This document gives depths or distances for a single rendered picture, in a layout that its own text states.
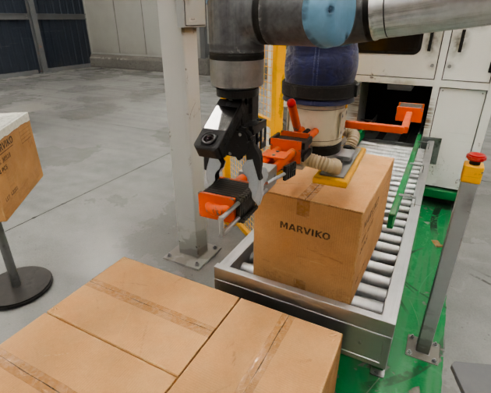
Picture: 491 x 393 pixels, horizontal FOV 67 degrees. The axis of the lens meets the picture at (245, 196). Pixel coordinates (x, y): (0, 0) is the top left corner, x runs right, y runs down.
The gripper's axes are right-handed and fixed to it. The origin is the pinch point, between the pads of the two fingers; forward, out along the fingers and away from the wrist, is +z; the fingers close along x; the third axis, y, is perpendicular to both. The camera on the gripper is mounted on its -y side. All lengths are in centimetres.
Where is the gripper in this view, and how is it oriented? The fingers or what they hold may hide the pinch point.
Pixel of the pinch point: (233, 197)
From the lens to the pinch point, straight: 70.8
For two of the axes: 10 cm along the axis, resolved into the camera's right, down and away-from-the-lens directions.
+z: 0.0, 9.0, 4.3
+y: 4.4, -3.9, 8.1
